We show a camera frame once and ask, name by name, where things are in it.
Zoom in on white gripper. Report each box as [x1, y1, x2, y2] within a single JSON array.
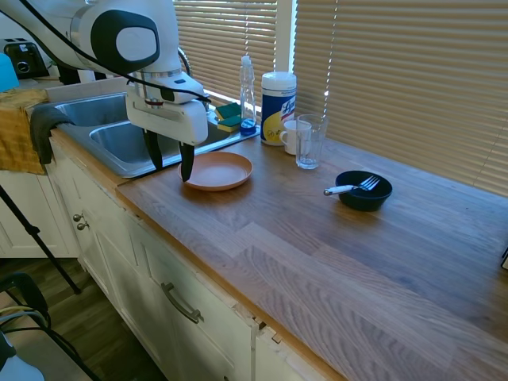
[[125, 81, 210, 184]]

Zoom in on orange plastic plate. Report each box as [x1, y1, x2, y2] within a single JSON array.
[[177, 151, 254, 193]]

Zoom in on stainless steel double sink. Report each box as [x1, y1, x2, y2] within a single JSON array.
[[50, 91, 262, 179]]

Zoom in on white ceramic mug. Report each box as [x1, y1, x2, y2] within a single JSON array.
[[279, 120, 313, 156]]

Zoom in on yellow green sponge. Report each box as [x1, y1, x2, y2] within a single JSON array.
[[216, 114, 243, 134], [214, 102, 242, 121]]

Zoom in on chrome faucet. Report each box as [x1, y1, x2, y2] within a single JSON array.
[[177, 46, 194, 79]]

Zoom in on clear dish soap bottle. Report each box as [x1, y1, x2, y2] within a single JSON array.
[[238, 55, 259, 137]]

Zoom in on white kitchen cabinet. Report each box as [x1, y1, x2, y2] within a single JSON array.
[[39, 138, 344, 381]]

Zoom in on Lysol wipes canister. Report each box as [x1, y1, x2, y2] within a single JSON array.
[[260, 71, 298, 147]]

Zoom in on black canister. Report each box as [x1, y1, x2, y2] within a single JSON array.
[[56, 64, 83, 86]]

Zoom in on gray cloth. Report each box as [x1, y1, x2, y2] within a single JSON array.
[[29, 103, 77, 166]]

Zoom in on narrow beige window blind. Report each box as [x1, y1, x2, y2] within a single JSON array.
[[172, 0, 279, 109]]

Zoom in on clear drinking glass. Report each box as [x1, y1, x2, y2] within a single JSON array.
[[294, 114, 330, 171]]

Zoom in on black tripod leg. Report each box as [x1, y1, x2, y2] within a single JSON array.
[[0, 183, 83, 296]]

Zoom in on yellow cloth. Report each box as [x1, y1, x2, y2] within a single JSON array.
[[0, 87, 52, 176]]

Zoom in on black toaster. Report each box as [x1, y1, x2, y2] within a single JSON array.
[[2, 37, 51, 80]]

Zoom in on blue plastic object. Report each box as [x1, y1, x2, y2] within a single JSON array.
[[0, 52, 21, 94]]

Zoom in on black bowl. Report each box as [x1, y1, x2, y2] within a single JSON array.
[[334, 170, 394, 213]]

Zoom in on wide beige window blind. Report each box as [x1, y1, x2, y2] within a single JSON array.
[[293, 0, 508, 198]]

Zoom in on metal drawer handle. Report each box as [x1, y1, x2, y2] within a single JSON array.
[[160, 282, 205, 325]]

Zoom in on white handled metal fork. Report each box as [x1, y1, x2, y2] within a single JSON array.
[[322, 175, 382, 198]]

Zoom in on black stand frame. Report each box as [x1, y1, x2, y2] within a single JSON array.
[[0, 271, 101, 381]]

